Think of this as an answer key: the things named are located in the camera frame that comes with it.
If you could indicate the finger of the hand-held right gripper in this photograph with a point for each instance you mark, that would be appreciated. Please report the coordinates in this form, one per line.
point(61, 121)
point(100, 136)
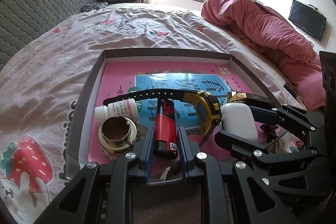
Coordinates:
point(241, 144)
point(262, 113)

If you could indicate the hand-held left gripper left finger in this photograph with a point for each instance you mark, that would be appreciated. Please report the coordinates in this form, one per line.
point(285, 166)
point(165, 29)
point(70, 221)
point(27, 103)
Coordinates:
point(148, 153)

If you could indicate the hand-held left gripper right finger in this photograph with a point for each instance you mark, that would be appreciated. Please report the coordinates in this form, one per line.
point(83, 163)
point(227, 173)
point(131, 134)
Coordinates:
point(182, 153)

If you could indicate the black gold lighter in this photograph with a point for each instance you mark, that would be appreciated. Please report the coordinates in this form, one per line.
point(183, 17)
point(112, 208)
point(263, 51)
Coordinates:
point(252, 100)

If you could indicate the black hair clip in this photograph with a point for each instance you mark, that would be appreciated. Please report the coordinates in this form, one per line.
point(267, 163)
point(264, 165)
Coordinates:
point(270, 132)

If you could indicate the white earbuds case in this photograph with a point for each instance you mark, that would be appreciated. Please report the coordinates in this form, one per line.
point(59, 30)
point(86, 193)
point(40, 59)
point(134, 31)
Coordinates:
point(240, 119)

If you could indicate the red black lighter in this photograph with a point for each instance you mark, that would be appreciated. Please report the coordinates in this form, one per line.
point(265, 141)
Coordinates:
point(165, 127)

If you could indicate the yellow black wristwatch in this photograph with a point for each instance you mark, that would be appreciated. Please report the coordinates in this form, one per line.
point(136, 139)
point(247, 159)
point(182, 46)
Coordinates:
point(207, 108)

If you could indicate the white pill bottle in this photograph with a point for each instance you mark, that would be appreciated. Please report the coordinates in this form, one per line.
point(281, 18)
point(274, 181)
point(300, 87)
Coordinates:
point(113, 109)

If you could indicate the shallow grey cardboard box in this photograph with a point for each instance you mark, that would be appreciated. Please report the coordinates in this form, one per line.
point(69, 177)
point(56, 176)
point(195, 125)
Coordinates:
point(81, 113)

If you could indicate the black box with gold print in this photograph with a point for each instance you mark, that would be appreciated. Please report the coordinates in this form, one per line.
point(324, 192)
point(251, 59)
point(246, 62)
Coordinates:
point(292, 92)

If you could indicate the pink duvet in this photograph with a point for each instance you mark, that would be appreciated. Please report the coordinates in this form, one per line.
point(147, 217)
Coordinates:
point(249, 24)

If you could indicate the black television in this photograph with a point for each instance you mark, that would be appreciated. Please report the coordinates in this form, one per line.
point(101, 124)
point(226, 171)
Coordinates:
point(305, 19)

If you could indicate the strawberry print bedsheet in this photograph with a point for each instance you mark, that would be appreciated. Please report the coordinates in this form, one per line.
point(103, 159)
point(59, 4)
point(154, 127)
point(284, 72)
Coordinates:
point(52, 69)

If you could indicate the dark patterned cloth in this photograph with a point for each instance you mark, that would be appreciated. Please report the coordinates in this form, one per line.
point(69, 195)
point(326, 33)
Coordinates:
point(93, 7)

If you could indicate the grey quilted headboard cover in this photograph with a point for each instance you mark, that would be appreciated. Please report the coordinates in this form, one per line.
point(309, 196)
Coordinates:
point(39, 1)

